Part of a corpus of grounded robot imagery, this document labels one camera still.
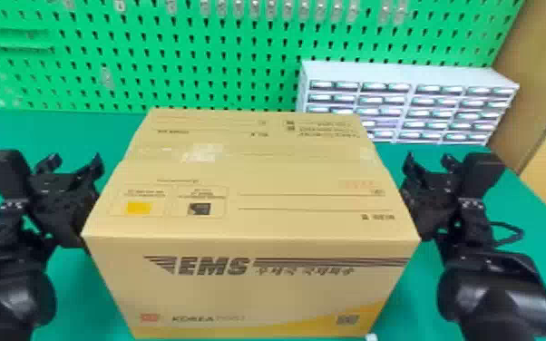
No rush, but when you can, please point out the black cable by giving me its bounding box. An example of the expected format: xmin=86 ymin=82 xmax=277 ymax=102
xmin=489 ymin=220 xmax=525 ymax=248

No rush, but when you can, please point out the cardboard box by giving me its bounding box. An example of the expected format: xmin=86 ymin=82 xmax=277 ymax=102
xmin=81 ymin=107 xmax=422 ymax=340

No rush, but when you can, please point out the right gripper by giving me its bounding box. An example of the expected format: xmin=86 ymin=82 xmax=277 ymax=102
xmin=398 ymin=151 xmax=465 ymax=242

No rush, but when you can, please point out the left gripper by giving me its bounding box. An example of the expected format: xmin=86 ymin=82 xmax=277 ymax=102
xmin=26 ymin=152 xmax=106 ymax=249

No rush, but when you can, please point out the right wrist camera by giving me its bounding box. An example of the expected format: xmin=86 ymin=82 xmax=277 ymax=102
xmin=460 ymin=151 xmax=507 ymax=200

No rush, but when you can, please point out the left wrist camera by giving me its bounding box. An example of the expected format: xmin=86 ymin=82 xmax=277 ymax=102
xmin=0 ymin=149 xmax=33 ymax=200

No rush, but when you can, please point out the white drawer cabinet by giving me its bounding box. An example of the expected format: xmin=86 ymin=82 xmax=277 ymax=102
xmin=296 ymin=59 xmax=522 ymax=147

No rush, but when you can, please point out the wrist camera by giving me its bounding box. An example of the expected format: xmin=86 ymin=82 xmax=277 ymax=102
xmin=460 ymin=151 xmax=507 ymax=200
xmin=0 ymin=149 xmax=33 ymax=200

